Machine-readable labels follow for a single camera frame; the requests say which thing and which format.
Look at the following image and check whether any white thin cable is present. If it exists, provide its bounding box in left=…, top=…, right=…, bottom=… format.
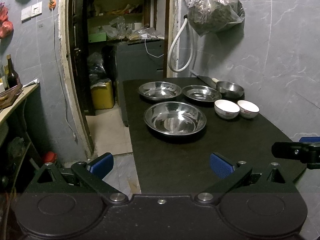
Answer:
left=144, top=37, right=165, bottom=59

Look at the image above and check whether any orange wall hook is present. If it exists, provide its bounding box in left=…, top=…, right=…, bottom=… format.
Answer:
left=48, top=0, right=57, bottom=11

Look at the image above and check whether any green box on shelf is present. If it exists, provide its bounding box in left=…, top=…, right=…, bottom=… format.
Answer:
left=88, top=32, right=107, bottom=43

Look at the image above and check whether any steel plate with sticker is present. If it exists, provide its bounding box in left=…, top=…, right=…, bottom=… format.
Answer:
left=182, top=85, right=222, bottom=102

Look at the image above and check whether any white ceramic bowl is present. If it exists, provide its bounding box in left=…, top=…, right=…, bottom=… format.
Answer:
left=214, top=99, right=240, bottom=120
left=237, top=100, right=260, bottom=119

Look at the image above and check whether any white hose loop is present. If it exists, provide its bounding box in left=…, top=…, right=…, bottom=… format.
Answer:
left=167, top=15, right=196, bottom=73

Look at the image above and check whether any cleaver knife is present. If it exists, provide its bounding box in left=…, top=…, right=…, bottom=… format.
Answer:
left=189, top=70, right=217, bottom=89

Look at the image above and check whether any large steel basin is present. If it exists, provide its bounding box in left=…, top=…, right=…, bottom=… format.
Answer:
left=144, top=101, right=207, bottom=136

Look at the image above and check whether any small steel bowl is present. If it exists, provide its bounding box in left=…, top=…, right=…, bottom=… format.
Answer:
left=216, top=81, right=244, bottom=99

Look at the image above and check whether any wall switch plate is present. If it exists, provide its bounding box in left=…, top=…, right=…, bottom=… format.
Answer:
left=21, top=2, right=42, bottom=22

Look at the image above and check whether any wooden cutting board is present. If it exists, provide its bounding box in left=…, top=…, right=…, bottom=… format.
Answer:
left=0, top=84, right=22, bottom=109

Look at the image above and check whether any red capped bottle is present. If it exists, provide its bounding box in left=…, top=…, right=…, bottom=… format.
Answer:
left=43, top=151, right=57, bottom=163

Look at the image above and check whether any plastic bag hanging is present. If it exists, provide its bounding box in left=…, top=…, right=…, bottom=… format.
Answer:
left=185, top=0, right=245, bottom=36

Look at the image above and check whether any yellow jerry can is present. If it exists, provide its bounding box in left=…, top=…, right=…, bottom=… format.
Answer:
left=91, top=79, right=114, bottom=110

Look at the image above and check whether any dark glass bottle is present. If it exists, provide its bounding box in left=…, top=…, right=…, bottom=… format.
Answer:
left=7, top=54, right=21, bottom=88

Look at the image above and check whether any dark cabinet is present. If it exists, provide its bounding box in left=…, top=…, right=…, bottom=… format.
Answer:
left=114, top=40, right=164, bottom=105

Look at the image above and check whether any red plastic bag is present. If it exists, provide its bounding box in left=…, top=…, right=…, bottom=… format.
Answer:
left=0, top=3, right=14, bottom=39

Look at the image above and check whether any black wall cable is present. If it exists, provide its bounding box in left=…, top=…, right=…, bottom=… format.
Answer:
left=51, top=9, right=79, bottom=144

